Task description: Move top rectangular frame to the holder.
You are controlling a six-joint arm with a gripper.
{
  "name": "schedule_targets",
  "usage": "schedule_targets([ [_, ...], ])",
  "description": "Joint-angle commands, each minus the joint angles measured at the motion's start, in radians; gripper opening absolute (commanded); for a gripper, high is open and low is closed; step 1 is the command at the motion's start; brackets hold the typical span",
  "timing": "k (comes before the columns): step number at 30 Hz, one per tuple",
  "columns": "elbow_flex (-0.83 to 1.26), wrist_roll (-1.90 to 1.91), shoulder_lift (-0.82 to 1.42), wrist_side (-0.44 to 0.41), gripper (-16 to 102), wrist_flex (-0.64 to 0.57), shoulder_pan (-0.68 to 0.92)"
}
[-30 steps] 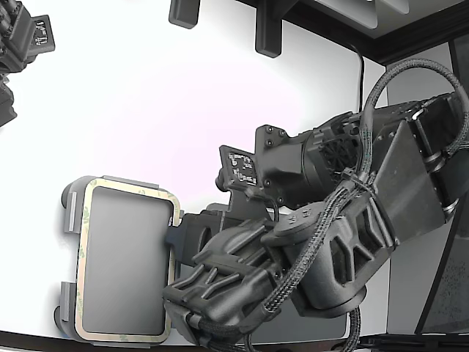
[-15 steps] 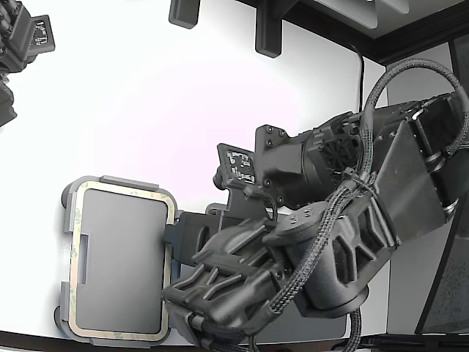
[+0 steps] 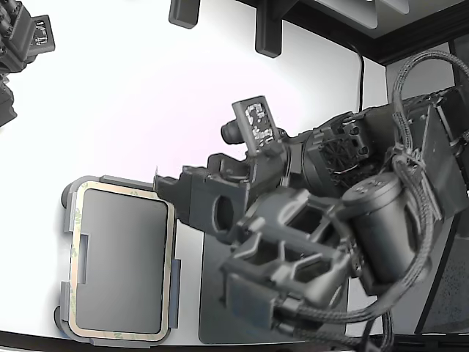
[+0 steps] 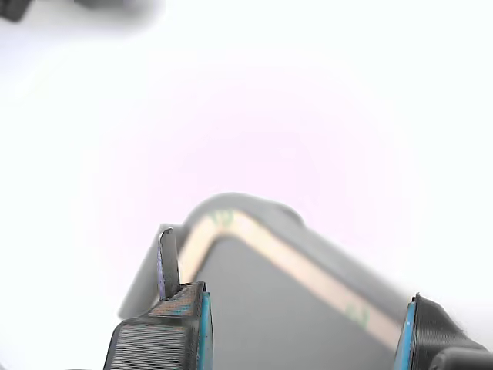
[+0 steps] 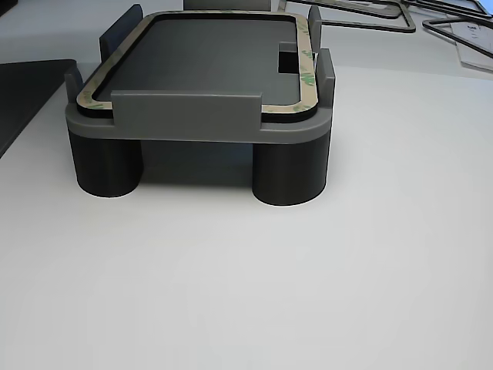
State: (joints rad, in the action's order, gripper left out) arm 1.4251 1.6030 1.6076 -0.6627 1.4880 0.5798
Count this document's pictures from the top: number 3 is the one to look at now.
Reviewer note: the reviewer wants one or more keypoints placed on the idle black robot arm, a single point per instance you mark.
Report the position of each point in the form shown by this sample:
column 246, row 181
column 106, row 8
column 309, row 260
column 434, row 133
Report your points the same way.
column 14, row 36

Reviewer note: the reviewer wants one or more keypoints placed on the short black bracket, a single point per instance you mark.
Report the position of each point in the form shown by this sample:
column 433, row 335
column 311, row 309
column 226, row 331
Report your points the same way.
column 184, row 12

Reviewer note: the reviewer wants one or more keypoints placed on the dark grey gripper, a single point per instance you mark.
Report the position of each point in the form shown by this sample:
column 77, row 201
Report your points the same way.
column 205, row 194

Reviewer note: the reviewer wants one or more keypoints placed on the black enclosure frame rail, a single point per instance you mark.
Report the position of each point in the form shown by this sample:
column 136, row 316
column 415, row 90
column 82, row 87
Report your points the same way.
column 403, row 45

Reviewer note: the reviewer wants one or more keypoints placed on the grey marker plate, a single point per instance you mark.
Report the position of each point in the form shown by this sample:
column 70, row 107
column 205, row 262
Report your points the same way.
column 260, row 124
column 43, row 33

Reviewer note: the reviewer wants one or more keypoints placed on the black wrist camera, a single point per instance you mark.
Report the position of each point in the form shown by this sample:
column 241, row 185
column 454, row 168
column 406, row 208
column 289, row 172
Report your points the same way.
column 231, row 132

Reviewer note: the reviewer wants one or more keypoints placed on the grey flat base plate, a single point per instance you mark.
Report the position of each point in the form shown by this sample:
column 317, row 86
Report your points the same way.
column 212, row 293

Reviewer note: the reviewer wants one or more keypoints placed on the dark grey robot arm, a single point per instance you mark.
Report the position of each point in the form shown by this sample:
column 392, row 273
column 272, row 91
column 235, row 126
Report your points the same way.
column 377, row 220

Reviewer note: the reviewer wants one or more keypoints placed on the beige adhesive rectangular frame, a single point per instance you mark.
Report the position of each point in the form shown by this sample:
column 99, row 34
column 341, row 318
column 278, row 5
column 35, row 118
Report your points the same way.
column 167, row 238

